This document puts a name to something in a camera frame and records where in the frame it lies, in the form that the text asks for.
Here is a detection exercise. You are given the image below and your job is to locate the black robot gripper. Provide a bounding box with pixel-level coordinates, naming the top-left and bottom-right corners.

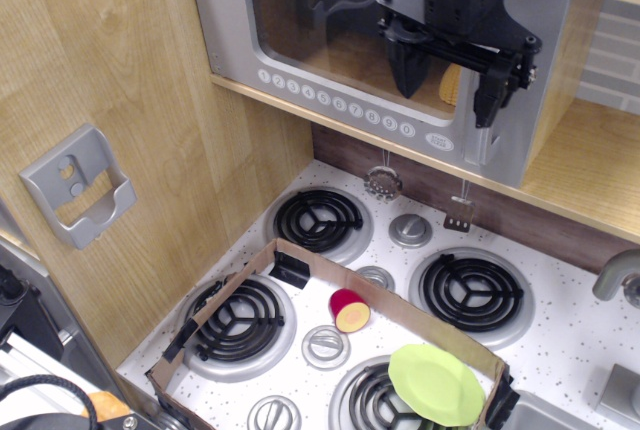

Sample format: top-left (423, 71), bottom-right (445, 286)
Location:
top-left (377, 0), bottom-right (542, 129)

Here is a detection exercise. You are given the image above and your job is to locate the grey toy microwave door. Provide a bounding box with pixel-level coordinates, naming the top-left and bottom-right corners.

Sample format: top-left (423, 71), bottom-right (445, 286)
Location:
top-left (196, 0), bottom-right (571, 187)

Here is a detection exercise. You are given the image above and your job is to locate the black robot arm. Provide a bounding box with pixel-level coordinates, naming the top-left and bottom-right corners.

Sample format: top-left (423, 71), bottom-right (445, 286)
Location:
top-left (378, 0), bottom-right (542, 129)

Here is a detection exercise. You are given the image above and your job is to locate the yellow toy corn cob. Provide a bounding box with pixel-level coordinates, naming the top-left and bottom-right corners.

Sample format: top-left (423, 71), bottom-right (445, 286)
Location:
top-left (438, 64), bottom-right (462, 106)

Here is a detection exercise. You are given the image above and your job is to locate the hanging metal strainer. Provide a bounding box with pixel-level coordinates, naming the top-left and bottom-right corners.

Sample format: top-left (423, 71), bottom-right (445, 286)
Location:
top-left (363, 150), bottom-right (403, 202)

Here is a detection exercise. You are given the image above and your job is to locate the hanging metal spatula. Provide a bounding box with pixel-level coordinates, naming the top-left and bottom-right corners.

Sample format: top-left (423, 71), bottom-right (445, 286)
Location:
top-left (443, 180), bottom-right (475, 233)

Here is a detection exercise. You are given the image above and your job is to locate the grey stove knob back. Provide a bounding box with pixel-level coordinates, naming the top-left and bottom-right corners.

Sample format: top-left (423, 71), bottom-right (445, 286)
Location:
top-left (388, 214), bottom-right (433, 248)

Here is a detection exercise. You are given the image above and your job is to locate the grey stove knob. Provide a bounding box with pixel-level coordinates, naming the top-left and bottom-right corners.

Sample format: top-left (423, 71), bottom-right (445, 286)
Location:
top-left (356, 266), bottom-right (395, 292)
top-left (247, 395), bottom-right (302, 430)
top-left (388, 214), bottom-right (433, 248)
top-left (301, 325), bottom-right (351, 371)

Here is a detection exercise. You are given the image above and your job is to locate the back left black burner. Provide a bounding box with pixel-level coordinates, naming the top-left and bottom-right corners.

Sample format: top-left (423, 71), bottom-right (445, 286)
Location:
top-left (272, 189), bottom-right (364, 253)

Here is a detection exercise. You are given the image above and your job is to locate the black burner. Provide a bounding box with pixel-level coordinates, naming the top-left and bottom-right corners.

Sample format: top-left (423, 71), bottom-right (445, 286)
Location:
top-left (194, 278), bottom-right (287, 363)
top-left (272, 189), bottom-right (364, 253)
top-left (341, 361), bottom-right (439, 430)
top-left (411, 250), bottom-right (525, 333)

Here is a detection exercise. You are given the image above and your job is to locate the grey stove knob middle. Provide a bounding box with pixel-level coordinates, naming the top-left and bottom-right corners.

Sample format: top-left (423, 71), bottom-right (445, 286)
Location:
top-left (356, 266), bottom-right (395, 292)

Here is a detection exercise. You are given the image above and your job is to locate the back right black burner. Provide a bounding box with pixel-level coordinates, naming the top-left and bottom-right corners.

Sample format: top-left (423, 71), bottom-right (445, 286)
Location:
top-left (411, 250), bottom-right (525, 333)

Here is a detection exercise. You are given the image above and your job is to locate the grey toy faucet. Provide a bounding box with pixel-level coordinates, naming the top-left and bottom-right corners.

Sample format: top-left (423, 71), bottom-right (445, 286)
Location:
top-left (592, 249), bottom-right (639, 309)

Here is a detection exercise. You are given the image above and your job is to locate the red yellow toy fruit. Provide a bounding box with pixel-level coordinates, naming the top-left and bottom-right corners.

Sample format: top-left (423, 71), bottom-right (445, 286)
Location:
top-left (329, 288), bottom-right (371, 333)

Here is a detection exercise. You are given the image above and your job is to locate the grey stove knob center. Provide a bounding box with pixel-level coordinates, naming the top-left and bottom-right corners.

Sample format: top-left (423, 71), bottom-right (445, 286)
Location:
top-left (301, 325), bottom-right (351, 371)

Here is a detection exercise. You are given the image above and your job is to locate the green toy plate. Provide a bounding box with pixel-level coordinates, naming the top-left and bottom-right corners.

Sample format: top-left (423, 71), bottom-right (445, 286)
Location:
top-left (388, 344), bottom-right (485, 427)

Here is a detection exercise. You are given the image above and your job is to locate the front left black burner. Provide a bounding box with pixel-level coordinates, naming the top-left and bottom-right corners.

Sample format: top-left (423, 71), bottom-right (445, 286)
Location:
top-left (194, 278), bottom-right (287, 363)

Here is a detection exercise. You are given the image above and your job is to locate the front right black burner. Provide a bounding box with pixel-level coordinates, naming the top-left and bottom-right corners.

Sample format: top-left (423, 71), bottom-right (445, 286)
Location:
top-left (341, 361), bottom-right (439, 430)

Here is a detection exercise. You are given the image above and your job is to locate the grey toy sink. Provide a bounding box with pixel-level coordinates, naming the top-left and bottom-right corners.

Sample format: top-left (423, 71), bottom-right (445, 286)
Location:
top-left (504, 363), bottom-right (639, 429)

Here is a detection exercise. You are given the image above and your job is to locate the grey stove knob front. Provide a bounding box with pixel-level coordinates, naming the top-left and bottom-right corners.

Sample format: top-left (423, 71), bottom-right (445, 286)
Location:
top-left (247, 395), bottom-right (302, 430)

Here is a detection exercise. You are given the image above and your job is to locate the orange object bottom left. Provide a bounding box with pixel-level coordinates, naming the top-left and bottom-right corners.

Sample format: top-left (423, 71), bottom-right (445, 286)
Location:
top-left (89, 391), bottom-right (131, 423)

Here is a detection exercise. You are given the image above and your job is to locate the brown cardboard box frame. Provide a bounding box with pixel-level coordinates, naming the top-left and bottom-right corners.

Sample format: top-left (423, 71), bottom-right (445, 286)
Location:
top-left (146, 239), bottom-right (519, 429)

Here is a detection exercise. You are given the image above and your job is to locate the grey wall phone holder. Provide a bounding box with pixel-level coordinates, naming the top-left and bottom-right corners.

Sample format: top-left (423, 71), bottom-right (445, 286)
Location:
top-left (19, 123), bottom-right (137, 250)

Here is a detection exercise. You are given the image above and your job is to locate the black cable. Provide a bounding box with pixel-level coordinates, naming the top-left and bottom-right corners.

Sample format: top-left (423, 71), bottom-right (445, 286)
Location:
top-left (0, 373), bottom-right (99, 430)

